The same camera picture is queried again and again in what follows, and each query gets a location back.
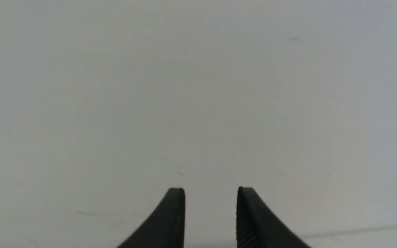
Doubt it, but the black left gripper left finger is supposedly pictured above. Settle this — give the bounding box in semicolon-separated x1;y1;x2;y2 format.
118;187;186;248

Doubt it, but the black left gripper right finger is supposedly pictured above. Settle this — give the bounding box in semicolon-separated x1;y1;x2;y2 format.
236;186;310;248

